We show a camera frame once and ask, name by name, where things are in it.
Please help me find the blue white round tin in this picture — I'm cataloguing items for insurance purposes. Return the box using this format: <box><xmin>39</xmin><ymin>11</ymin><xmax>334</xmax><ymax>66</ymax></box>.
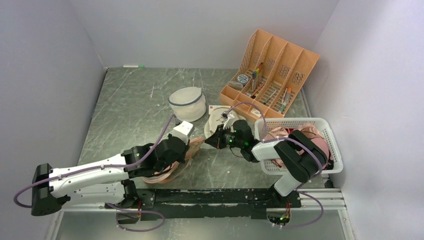
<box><xmin>236</xmin><ymin>74</ymin><xmax>250</xmax><ymax>86</ymax></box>

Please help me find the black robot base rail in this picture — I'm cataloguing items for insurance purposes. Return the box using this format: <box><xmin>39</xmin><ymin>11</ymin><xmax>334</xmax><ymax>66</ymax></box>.
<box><xmin>116</xmin><ymin>187</ymin><xmax>302</xmax><ymax>221</ymax></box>

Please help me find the white blue-trimmed mesh laundry bag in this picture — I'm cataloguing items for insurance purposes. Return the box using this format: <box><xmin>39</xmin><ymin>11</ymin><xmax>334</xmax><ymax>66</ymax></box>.
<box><xmin>168</xmin><ymin>86</ymin><xmax>206</xmax><ymax>122</ymax></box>

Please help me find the cream embroidered mesh laundry bag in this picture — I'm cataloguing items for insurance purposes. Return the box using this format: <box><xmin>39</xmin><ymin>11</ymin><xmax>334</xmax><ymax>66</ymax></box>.
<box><xmin>203</xmin><ymin>109</ymin><xmax>228</xmax><ymax>139</ymax></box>

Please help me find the orange plastic file organizer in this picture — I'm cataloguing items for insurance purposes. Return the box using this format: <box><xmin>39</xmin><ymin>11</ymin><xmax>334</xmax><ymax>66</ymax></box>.
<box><xmin>219</xmin><ymin>29</ymin><xmax>320</xmax><ymax>121</ymax></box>

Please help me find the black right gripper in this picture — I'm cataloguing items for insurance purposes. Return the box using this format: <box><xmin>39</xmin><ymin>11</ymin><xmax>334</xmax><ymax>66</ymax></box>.
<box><xmin>205</xmin><ymin>123</ymin><xmax>244</xmax><ymax>149</ymax></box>

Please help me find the pink satin bra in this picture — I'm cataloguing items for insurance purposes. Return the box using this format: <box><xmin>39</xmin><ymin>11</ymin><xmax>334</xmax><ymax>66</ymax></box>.
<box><xmin>264</xmin><ymin>124</ymin><xmax>319</xmax><ymax>167</ymax></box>

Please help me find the multicolour marker pen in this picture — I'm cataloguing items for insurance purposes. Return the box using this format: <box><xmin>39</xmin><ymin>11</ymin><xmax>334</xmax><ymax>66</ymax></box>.
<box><xmin>251</xmin><ymin>68</ymin><xmax>260</xmax><ymax>92</ymax></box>

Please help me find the tulip print mesh laundry bag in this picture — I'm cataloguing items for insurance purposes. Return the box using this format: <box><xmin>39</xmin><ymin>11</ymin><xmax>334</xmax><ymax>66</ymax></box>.
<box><xmin>141</xmin><ymin>136</ymin><xmax>206</xmax><ymax>184</ymax></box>

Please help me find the white plastic laundry basket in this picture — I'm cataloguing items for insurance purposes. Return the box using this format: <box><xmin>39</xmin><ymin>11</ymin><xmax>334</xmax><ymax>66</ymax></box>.
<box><xmin>254</xmin><ymin>117</ymin><xmax>344</xmax><ymax>176</ymax></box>

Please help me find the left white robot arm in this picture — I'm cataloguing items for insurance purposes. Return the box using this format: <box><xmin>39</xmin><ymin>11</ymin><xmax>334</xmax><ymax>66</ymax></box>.
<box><xmin>30</xmin><ymin>134</ymin><xmax>195</xmax><ymax>217</ymax></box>

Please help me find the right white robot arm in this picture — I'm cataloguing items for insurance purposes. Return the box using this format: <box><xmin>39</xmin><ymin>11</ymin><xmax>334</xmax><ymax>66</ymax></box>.
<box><xmin>205</xmin><ymin>120</ymin><xmax>331</xmax><ymax>207</ymax></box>

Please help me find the green white marker pen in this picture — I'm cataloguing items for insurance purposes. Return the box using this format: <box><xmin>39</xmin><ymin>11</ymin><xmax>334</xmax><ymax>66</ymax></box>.
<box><xmin>122</xmin><ymin>64</ymin><xmax>145</xmax><ymax>69</ymax></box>

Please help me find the dusty pink bra cup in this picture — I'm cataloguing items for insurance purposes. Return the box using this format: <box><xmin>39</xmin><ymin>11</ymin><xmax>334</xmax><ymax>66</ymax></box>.
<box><xmin>311</xmin><ymin>137</ymin><xmax>331</xmax><ymax>162</ymax></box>

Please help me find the small white red card box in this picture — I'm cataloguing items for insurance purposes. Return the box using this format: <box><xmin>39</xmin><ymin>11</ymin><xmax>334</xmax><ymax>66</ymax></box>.
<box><xmin>208</xmin><ymin>105</ymin><xmax>231</xmax><ymax>115</ymax></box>

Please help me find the orange capped pen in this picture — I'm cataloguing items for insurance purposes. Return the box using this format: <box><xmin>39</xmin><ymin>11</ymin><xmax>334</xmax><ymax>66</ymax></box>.
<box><xmin>282</xmin><ymin>87</ymin><xmax>292</xmax><ymax>106</ymax></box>

